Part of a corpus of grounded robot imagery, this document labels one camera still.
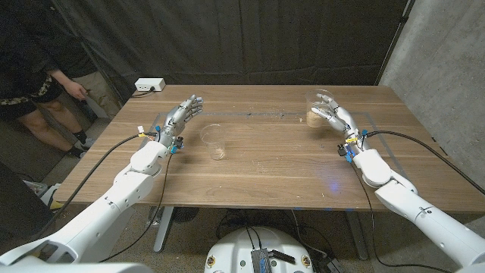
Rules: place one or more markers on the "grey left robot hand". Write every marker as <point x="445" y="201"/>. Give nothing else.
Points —
<point x="174" y="119"/>

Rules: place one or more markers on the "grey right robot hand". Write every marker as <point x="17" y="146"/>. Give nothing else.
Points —
<point x="345" y="119"/>

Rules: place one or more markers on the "clear plastic cup with sugar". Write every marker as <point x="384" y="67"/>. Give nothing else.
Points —
<point x="313" y="119"/>

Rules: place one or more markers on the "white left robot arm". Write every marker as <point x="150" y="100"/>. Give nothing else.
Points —
<point x="113" y="204"/>

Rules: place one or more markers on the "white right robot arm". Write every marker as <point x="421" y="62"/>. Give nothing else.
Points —
<point x="417" y="212"/>

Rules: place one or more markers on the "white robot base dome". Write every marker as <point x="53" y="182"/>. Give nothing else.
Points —
<point x="235" y="250"/>

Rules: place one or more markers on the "black bar on robot base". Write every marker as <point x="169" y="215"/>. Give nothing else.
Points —
<point x="283" y="257"/>

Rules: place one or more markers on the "white power strip box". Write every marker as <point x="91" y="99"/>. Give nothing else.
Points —
<point x="149" y="84"/>

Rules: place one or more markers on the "black round floor object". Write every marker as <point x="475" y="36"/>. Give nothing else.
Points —
<point x="185" y="215"/>

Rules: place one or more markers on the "person in khaki trousers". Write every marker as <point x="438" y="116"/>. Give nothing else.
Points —
<point x="76" y="90"/>

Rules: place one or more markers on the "grey metal table leg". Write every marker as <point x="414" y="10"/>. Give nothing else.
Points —
<point x="164" y="227"/>
<point x="356" y="235"/>

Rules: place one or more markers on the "person in black camo shorts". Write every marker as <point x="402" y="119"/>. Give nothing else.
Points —
<point x="38" y="127"/>

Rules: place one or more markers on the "grey finned electronics box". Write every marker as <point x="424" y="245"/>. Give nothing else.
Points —
<point x="261" y="261"/>

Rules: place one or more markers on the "large black bulky object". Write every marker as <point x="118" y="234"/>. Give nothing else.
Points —
<point x="22" y="204"/>

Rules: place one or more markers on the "white robot torso edge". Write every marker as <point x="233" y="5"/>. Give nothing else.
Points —
<point x="76" y="268"/>

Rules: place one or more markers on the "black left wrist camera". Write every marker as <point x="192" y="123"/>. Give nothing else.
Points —
<point x="177" y="145"/>

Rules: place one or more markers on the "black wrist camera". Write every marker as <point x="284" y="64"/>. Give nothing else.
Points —
<point x="345" y="152"/>
<point x="177" y="145"/>

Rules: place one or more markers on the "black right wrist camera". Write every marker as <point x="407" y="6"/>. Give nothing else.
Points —
<point x="345" y="152"/>

